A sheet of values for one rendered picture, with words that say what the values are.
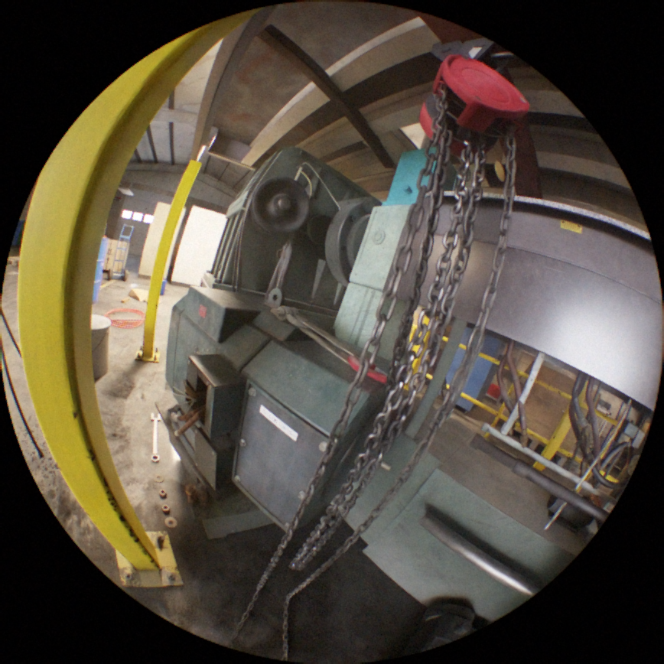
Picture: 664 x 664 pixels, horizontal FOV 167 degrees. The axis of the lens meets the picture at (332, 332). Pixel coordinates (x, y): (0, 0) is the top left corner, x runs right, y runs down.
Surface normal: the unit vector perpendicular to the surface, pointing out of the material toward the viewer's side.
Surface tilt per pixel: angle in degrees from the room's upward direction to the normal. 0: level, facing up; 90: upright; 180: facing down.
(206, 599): 0
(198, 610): 0
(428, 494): 90
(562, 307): 90
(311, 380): 45
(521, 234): 78
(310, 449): 90
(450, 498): 90
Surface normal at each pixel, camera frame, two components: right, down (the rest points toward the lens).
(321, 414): -0.14, -0.67
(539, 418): -0.79, -0.15
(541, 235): -0.67, -0.32
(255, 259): 0.58, 0.33
